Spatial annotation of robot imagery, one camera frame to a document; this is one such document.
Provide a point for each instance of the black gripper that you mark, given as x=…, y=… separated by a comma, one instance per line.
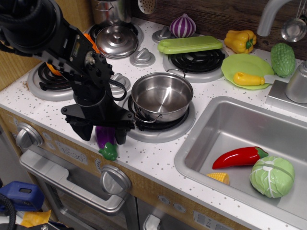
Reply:
x=83, y=117

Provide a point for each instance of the purple toy eggplant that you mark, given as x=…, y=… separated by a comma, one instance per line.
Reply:
x=105, y=137

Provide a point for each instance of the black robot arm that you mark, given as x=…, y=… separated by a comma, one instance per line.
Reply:
x=37, y=28

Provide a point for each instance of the steel pot lid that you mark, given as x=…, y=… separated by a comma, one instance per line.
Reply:
x=116, y=42

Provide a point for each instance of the tall steel stock pot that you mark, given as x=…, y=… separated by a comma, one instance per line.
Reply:
x=111, y=12

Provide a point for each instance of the oven clock display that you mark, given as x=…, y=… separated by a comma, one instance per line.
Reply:
x=71, y=152

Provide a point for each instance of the grey stove knob centre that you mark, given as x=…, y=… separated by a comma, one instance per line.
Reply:
x=122, y=84

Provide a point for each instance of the grey stove knob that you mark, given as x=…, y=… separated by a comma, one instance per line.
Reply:
x=162, y=34
x=122, y=84
x=142, y=58

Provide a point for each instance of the front right stove burner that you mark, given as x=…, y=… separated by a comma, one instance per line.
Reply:
x=164, y=132

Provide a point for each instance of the stove burner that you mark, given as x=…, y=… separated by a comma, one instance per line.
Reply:
x=197, y=67
x=164, y=132
x=46, y=85

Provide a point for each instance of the grey oven dial right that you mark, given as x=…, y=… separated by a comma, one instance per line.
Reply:
x=114, y=181

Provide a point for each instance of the grey oven dial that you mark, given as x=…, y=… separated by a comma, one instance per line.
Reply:
x=27, y=136
x=114, y=181

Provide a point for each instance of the grey oven dial left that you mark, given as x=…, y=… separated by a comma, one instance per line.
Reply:
x=27, y=136

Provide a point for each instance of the front left stove burner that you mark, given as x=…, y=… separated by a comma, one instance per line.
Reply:
x=46, y=85

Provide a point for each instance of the orange toy pumpkin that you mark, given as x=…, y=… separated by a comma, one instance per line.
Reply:
x=53, y=69

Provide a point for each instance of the grey stove knob middle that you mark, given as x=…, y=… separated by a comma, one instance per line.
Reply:
x=142, y=58

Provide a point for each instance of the orange toy carrot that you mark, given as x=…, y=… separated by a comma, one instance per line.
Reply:
x=92, y=42

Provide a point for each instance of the blue plastic device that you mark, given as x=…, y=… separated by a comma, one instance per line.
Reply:
x=24, y=196

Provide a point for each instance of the yellow cloth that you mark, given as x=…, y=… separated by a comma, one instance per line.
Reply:
x=31, y=218

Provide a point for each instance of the grey stove knob back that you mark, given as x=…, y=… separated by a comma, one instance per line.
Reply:
x=162, y=34

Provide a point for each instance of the green plastic cutting board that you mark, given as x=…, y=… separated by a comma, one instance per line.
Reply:
x=189, y=44

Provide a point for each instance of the back right stove burner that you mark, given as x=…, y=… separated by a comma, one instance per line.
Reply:
x=197, y=67

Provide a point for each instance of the grey sink basin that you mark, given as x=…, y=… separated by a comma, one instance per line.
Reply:
x=227, y=124

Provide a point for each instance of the yellow toy corn piece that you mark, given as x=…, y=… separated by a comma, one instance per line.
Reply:
x=220, y=176

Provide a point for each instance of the purple striped toy onion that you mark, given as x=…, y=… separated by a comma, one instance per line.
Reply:
x=183, y=27

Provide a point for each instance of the hanging steel skimmer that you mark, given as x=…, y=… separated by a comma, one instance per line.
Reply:
x=147, y=6

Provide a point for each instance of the red toy chili pepper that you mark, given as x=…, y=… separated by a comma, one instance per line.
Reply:
x=240, y=157

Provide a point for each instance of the green plastic plate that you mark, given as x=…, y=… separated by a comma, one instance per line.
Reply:
x=246, y=63

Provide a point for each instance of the yellow toy bell pepper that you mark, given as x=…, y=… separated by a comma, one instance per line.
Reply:
x=241, y=42

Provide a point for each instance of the green toy cabbage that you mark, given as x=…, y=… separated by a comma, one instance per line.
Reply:
x=273, y=176

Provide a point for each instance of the green toy bitter gourd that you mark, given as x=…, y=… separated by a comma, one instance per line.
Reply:
x=283, y=60

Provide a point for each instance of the grey toy faucet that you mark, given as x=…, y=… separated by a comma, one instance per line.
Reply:
x=289, y=85

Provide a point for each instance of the hanging steel ladle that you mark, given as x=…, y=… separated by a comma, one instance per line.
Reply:
x=295, y=29

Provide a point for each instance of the grey oven door handle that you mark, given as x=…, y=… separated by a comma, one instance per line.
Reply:
x=57, y=176

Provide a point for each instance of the steel pot with handles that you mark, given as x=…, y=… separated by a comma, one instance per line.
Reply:
x=162, y=96

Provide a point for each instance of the yellow handled toy knife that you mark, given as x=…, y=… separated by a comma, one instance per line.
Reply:
x=244, y=79

